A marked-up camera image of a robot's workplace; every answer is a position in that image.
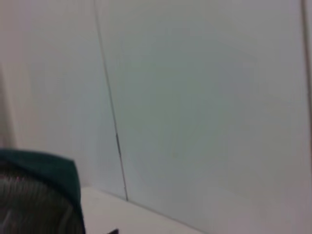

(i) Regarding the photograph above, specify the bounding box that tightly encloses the dark teal insulated lunch bag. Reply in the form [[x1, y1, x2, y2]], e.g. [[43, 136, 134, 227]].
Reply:
[[0, 148, 86, 234]]

